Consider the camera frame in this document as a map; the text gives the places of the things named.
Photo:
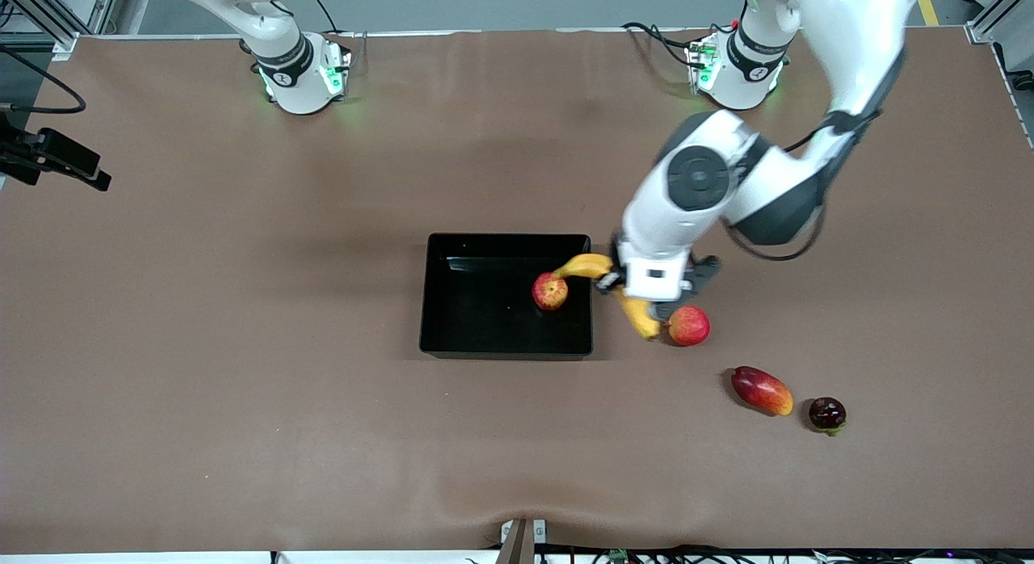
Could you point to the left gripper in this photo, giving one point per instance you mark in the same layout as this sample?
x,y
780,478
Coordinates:
x,y
607,282

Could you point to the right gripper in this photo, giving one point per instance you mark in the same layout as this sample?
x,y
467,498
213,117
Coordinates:
x,y
24,162

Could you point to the yellow banana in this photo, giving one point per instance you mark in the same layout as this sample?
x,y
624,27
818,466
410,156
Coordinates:
x,y
586,265

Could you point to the red yellow apple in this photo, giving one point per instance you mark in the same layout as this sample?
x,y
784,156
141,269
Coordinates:
x,y
550,292

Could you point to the black plastic box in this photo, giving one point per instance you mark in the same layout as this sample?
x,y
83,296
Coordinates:
x,y
485,321

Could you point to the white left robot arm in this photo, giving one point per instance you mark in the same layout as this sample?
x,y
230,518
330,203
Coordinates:
x,y
848,55

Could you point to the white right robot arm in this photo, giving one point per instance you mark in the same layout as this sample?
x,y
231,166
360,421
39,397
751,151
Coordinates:
x,y
283,55

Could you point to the red apple left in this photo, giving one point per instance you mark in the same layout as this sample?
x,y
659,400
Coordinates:
x,y
689,327

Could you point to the red yellow mango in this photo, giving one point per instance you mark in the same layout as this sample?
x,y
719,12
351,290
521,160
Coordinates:
x,y
762,391

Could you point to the brown table cover mat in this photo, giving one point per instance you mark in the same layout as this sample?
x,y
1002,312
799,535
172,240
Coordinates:
x,y
323,427

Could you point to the aluminium frame profile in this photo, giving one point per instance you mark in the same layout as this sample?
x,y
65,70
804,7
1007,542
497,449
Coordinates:
x,y
48,18
989,27

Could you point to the front camera mount bracket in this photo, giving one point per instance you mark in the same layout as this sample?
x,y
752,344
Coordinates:
x,y
521,541

